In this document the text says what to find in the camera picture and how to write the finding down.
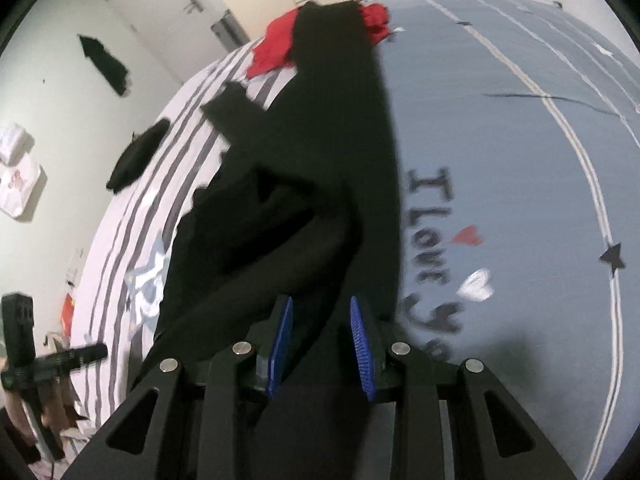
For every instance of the grey striped star duvet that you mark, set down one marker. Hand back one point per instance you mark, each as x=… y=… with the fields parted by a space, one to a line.
x=130 y=240

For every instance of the blue printed bedsheet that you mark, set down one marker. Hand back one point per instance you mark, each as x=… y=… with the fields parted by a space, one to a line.
x=500 y=160

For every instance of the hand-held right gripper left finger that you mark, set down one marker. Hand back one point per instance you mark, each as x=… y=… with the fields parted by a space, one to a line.
x=280 y=345

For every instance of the grey metal panel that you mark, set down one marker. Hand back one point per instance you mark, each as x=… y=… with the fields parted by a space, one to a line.
x=230 y=30

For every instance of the white door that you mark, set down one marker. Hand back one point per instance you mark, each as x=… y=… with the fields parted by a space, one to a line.
x=150 y=15

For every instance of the red garment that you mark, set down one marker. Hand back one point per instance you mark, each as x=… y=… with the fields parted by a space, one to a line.
x=272 y=45

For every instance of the black cloth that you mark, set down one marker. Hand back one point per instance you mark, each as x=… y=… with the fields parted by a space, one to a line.
x=135 y=157
x=105 y=62

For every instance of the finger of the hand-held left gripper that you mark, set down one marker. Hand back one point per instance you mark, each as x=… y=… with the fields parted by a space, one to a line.
x=70 y=358

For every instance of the black pants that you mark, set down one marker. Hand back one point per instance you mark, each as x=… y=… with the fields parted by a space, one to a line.
x=300 y=160

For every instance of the white cloth with red print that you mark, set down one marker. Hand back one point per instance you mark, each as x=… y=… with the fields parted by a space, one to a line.
x=17 y=187

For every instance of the person's left hand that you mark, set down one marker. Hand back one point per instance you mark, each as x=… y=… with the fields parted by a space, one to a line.
x=54 y=400

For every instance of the white folded towel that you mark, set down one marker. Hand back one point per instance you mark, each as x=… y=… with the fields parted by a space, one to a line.
x=12 y=142

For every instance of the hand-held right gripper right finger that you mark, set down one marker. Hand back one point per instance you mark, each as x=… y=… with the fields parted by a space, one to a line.
x=362 y=345

